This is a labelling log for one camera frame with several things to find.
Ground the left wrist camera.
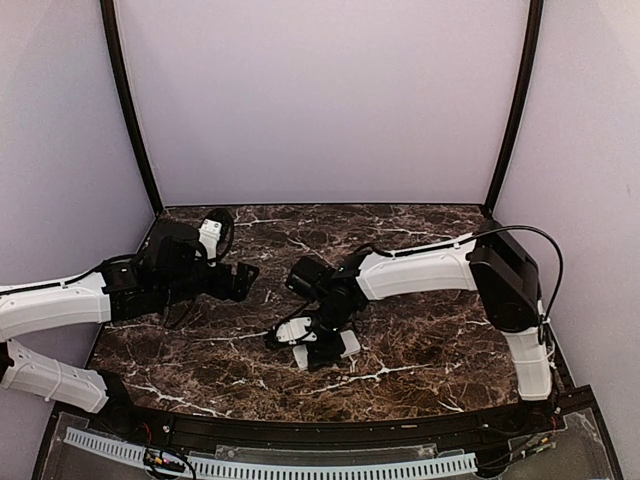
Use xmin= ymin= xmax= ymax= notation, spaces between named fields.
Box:
xmin=199 ymin=208 xmax=235 ymax=265

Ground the left black frame post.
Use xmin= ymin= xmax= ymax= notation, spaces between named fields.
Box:
xmin=99 ymin=0 xmax=164 ymax=217

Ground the white remote control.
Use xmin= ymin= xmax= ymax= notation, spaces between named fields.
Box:
xmin=293 ymin=330 xmax=361 ymax=371

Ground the white slotted cable duct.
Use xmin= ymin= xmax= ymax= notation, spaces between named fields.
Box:
xmin=64 ymin=427 xmax=477 ymax=479

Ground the black front rail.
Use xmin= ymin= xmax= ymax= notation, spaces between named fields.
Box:
xmin=67 ymin=386 xmax=595 ymax=452

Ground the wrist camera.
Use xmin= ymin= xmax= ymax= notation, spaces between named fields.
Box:
xmin=264 ymin=316 xmax=318 ymax=350
xmin=199 ymin=208 xmax=235 ymax=265

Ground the black frame post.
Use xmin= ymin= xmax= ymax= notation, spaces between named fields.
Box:
xmin=99 ymin=0 xmax=164 ymax=217
xmin=482 ymin=0 xmax=544 ymax=218

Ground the right black frame post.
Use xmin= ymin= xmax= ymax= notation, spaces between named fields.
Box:
xmin=482 ymin=0 xmax=544 ymax=218

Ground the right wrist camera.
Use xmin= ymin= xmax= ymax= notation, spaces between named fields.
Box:
xmin=264 ymin=316 xmax=318 ymax=350

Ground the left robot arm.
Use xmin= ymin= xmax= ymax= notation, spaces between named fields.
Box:
xmin=1 ymin=220 xmax=259 ymax=436

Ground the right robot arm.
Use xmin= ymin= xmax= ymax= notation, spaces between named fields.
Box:
xmin=266 ymin=220 xmax=553 ymax=434

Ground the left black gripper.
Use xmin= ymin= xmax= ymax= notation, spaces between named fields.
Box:
xmin=159 ymin=259 xmax=258 ymax=308

